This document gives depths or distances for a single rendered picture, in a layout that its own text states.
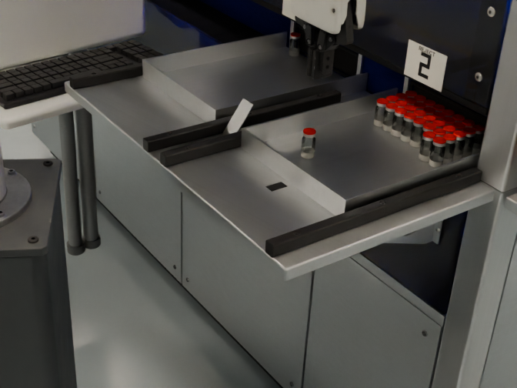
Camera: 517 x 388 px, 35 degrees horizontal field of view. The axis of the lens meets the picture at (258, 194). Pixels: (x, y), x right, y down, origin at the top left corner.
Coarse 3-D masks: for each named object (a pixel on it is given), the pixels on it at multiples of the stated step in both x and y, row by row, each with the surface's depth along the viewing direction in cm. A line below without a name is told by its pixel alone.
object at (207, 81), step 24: (216, 48) 165; (240, 48) 169; (264, 48) 172; (288, 48) 175; (144, 72) 158; (168, 72) 160; (192, 72) 161; (216, 72) 161; (240, 72) 162; (264, 72) 163; (288, 72) 163; (192, 96) 144; (216, 96) 152; (240, 96) 152; (264, 96) 153; (288, 96) 147
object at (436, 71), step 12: (408, 48) 134; (420, 48) 132; (408, 60) 135; (420, 60) 133; (432, 60) 130; (444, 60) 128; (408, 72) 136; (432, 72) 131; (444, 72) 129; (432, 84) 132
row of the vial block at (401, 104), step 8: (392, 96) 144; (400, 104) 141; (416, 112) 139; (424, 112) 139; (432, 120) 137; (440, 120) 136; (440, 128) 135; (448, 128) 134; (456, 136) 132; (464, 136) 132; (456, 144) 133; (464, 144) 133; (456, 152) 133
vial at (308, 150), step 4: (304, 136) 131; (308, 136) 130; (312, 136) 130; (304, 140) 131; (308, 140) 131; (312, 140) 131; (304, 144) 131; (308, 144) 131; (312, 144) 131; (304, 148) 132; (308, 148) 131; (312, 148) 132; (304, 152) 132; (308, 152) 132; (312, 152) 132; (304, 156) 132; (308, 156) 132; (312, 156) 132
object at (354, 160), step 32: (384, 96) 149; (256, 128) 135; (288, 128) 139; (320, 128) 142; (352, 128) 143; (288, 160) 125; (320, 160) 132; (352, 160) 133; (384, 160) 133; (416, 160) 134; (320, 192) 120; (352, 192) 124; (384, 192) 120
